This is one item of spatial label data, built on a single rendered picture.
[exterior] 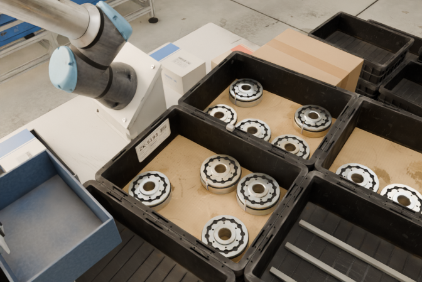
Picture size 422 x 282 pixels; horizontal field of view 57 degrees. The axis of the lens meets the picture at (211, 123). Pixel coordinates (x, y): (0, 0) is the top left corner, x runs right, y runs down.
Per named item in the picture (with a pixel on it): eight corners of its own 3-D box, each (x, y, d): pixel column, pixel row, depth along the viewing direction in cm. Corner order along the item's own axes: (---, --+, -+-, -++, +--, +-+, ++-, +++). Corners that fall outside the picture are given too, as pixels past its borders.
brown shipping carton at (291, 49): (248, 90, 143) (250, 54, 132) (284, 63, 154) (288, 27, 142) (319, 129, 128) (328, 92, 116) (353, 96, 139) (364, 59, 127)
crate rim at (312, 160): (175, 108, 107) (174, 102, 105) (235, 55, 124) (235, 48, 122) (309, 174, 90) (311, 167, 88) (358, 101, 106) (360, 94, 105)
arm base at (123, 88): (96, 98, 128) (71, 92, 120) (115, 56, 127) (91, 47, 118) (124, 117, 120) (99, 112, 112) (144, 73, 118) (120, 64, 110)
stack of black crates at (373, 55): (295, 103, 219) (306, 34, 187) (325, 78, 233) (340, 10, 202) (359, 139, 198) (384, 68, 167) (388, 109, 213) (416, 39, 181)
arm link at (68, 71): (76, 81, 120) (36, 70, 108) (100, 47, 116) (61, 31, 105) (93, 107, 114) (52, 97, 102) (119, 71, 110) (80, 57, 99)
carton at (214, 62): (232, 90, 143) (233, 74, 138) (211, 76, 150) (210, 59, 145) (262, 71, 150) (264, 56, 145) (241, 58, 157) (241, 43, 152)
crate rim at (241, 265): (93, 183, 90) (90, 176, 88) (175, 108, 107) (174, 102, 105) (239, 280, 73) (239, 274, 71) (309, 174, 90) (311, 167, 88)
